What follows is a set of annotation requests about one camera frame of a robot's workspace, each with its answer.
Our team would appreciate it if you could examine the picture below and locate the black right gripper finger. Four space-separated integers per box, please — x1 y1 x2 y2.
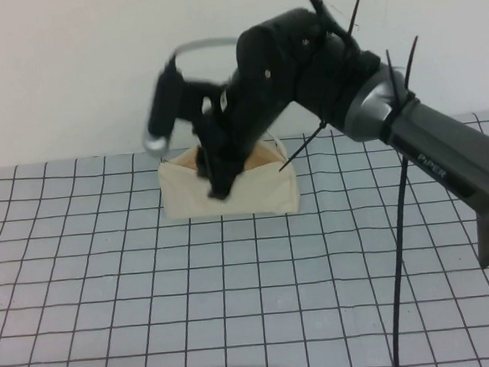
193 142 214 182
203 147 243 204

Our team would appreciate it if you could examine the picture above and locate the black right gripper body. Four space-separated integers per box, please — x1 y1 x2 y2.
180 72 289 176

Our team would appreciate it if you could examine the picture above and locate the cream fabric pencil case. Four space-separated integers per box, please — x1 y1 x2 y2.
156 132 301 223

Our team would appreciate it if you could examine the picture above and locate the black zip tie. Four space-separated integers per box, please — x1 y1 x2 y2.
399 34 424 97
345 0 368 35
274 121 332 173
384 49 404 107

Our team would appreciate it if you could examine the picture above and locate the blue checkered tablecloth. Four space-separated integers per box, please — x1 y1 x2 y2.
0 108 489 367

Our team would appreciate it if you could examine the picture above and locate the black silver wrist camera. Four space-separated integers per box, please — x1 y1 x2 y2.
136 56 193 158

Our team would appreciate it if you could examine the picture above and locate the grey camera cable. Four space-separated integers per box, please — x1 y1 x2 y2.
169 35 239 66

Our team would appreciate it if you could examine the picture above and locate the black hanging cable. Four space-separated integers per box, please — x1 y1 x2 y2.
377 152 425 367

